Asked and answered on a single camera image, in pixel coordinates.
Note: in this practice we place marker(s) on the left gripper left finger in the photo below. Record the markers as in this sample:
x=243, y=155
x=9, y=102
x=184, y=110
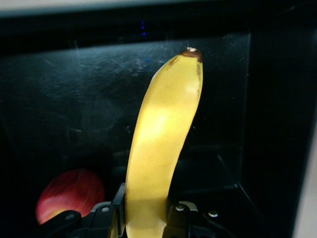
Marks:
x=104, y=218

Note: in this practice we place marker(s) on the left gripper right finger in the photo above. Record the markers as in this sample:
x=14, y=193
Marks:
x=178, y=223

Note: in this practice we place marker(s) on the red apple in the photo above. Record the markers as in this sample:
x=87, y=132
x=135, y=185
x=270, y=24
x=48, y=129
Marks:
x=74, y=191

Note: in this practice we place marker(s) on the black plastic box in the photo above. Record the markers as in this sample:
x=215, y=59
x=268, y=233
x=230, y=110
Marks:
x=74, y=99

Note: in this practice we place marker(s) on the yellow banana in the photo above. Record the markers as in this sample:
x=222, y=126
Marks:
x=163, y=124

